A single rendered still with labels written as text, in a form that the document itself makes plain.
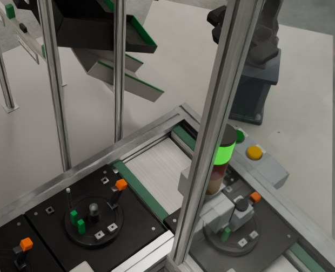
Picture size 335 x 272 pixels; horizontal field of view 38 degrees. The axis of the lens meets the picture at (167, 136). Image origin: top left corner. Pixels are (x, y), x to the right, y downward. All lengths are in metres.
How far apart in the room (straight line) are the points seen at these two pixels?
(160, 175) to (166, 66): 0.48
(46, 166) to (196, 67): 0.62
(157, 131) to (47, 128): 0.35
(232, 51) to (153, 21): 1.25
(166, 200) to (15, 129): 0.51
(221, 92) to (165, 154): 0.72
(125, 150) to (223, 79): 0.70
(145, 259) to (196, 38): 0.91
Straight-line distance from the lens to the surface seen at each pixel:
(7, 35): 3.13
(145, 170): 1.33
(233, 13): 0.59
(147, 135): 1.35
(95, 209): 1.13
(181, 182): 0.97
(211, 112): 0.72
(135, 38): 1.25
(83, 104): 1.55
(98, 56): 1.34
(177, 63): 1.69
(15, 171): 1.42
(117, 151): 1.31
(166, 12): 1.89
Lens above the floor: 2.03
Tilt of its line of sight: 52 degrees down
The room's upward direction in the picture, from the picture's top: 8 degrees clockwise
